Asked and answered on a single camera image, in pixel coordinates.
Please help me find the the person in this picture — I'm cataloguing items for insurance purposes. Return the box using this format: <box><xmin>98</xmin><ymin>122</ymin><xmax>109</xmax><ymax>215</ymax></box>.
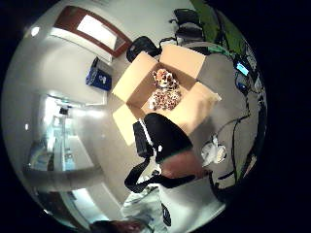
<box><xmin>90</xmin><ymin>174</ymin><xmax>227</xmax><ymax>233</ymax></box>

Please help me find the open cardboard box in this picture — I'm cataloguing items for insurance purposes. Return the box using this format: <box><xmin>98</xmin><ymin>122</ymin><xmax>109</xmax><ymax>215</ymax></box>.
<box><xmin>111</xmin><ymin>43</ymin><xmax>223</xmax><ymax>147</ymax></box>

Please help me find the green panel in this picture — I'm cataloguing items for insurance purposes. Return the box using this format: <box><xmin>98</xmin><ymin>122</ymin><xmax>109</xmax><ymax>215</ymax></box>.
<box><xmin>189</xmin><ymin>0</ymin><xmax>247</xmax><ymax>56</ymax></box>

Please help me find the brown framed door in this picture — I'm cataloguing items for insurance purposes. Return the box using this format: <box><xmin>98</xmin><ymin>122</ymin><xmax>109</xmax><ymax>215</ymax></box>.
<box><xmin>52</xmin><ymin>5</ymin><xmax>133</xmax><ymax>58</ymax></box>

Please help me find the black office chair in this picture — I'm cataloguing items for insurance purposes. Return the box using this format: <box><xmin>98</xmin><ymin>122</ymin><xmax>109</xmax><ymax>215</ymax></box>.
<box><xmin>168</xmin><ymin>8</ymin><xmax>208</xmax><ymax>42</ymax></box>
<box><xmin>125</xmin><ymin>35</ymin><xmax>162</xmax><ymax>63</ymax></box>

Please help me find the glass door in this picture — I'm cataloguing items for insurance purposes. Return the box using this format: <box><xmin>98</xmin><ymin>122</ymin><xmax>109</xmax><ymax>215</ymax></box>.
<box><xmin>28</xmin><ymin>93</ymin><xmax>108</xmax><ymax>173</ymax></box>

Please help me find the spotted leopard soft toy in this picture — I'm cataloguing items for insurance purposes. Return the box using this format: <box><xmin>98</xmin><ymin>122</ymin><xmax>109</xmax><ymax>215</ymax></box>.
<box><xmin>149</xmin><ymin>68</ymin><xmax>183</xmax><ymax>111</ymax></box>

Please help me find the black cable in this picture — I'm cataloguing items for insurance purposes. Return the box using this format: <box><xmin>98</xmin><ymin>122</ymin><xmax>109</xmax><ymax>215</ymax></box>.
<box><xmin>215</xmin><ymin>115</ymin><xmax>252</xmax><ymax>183</ymax></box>

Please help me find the device with blue screen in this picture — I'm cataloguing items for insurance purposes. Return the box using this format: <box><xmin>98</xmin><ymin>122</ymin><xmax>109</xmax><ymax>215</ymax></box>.
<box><xmin>234</xmin><ymin>59</ymin><xmax>252</xmax><ymax>78</ymax></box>

